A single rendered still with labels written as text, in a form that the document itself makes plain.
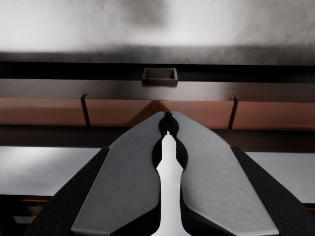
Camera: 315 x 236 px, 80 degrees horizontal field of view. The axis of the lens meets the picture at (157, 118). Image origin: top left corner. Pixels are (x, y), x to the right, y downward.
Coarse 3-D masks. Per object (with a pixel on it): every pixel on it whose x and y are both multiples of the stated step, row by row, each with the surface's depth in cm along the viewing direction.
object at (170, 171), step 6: (162, 150) 21; (168, 150) 21; (174, 150) 21; (162, 156) 22; (168, 156) 22; (174, 156) 22; (162, 162) 22; (168, 162) 22; (174, 162) 22; (162, 168) 23; (168, 168) 23; (174, 168) 23; (180, 168) 23; (162, 174) 23; (168, 174) 23; (174, 174) 23; (180, 174) 23; (162, 180) 24; (168, 180) 24; (174, 180) 24
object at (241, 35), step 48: (0, 0) 30; (48, 0) 30; (96, 0) 30; (144, 0) 29; (192, 0) 29; (240, 0) 29; (288, 0) 29; (0, 48) 34; (48, 48) 34; (96, 48) 33; (144, 48) 33; (192, 48) 33; (240, 48) 33; (288, 48) 32
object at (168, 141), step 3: (168, 132) 20; (165, 135) 20; (168, 135) 20; (171, 135) 20; (165, 138) 20; (168, 138) 20; (171, 138) 20; (162, 141) 21; (165, 141) 21; (168, 141) 21; (171, 141) 21; (174, 141) 21; (162, 144) 21; (165, 144) 21; (168, 144) 21; (171, 144) 21; (174, 144) 21
